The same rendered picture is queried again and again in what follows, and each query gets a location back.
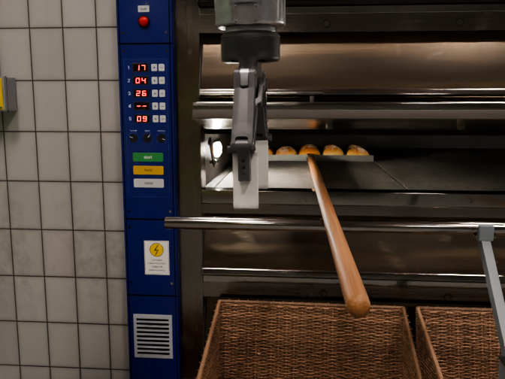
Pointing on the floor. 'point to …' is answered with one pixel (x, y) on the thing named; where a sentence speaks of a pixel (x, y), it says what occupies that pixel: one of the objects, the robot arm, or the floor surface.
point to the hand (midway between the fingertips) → (252, 189)
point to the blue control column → (168, 369)
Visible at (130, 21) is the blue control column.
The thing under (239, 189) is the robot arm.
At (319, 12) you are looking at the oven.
